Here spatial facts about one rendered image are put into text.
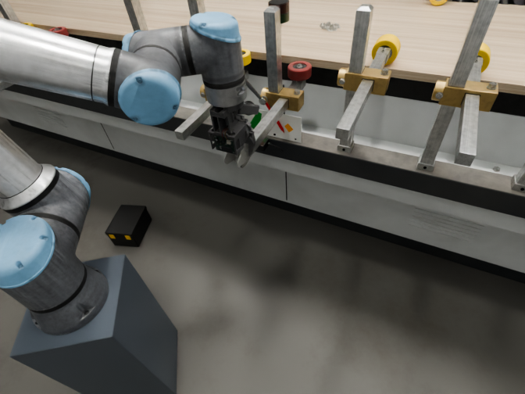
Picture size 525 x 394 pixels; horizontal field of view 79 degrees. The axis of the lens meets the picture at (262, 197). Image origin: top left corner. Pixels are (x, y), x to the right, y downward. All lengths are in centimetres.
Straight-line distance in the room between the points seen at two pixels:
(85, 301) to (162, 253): 89
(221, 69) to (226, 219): 126
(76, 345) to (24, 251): 29
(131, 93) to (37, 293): 53
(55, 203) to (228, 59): 56
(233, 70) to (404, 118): 75
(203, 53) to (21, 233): 55
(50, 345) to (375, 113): 121
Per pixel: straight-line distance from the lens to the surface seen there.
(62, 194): 95
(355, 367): 146
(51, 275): 87
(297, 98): 105
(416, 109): 124
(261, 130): 93
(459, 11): 173
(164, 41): 66
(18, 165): 92
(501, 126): 128
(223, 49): 66
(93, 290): 97
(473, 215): 124
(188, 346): 152
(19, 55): 58
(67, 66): 56
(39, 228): 85
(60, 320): 97
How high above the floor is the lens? 139
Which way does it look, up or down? 46 degrees down
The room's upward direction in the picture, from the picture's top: 6 degrees counter-clockwise
